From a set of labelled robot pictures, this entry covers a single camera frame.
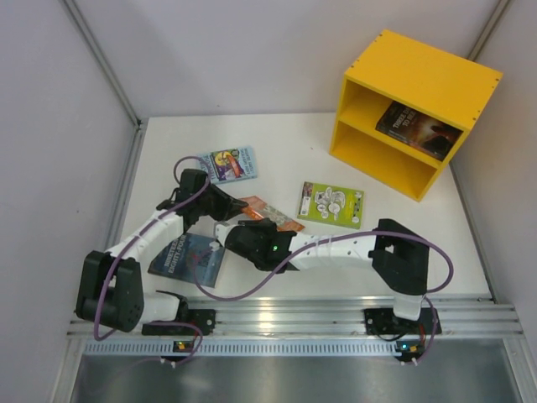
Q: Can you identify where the orange treehouse book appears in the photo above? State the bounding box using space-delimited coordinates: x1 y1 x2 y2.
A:
241 196 305 232

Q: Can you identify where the Three Days To See book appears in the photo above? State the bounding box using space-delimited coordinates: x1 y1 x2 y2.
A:
375 101 462 161

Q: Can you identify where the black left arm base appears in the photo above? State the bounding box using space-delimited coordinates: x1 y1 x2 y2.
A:
139 290 216 336

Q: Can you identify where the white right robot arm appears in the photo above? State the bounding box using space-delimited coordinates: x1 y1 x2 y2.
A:
214 218 430 321

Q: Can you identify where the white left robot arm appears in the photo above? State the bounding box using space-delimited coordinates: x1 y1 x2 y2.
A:
75 169 248 341

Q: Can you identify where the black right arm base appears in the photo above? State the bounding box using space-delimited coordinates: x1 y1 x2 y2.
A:
363 308 441 340

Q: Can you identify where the light blue treehouse book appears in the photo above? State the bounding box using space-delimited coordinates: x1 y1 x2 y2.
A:
197 146 258 185

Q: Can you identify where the Nineteen Eighty-Four blue book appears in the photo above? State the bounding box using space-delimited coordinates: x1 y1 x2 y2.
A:
148 233 225 288

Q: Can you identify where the green comic book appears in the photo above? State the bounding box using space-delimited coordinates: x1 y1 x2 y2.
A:
297 181 365 229

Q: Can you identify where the yellow wooden shelf box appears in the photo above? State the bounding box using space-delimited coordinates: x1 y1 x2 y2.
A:
329 29 503 202

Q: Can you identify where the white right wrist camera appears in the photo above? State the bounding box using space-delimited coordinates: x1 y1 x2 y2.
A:
210 222 232 252

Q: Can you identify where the aluminium mounting rail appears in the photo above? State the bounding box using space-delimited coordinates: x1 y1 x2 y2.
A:
66 296 527 361

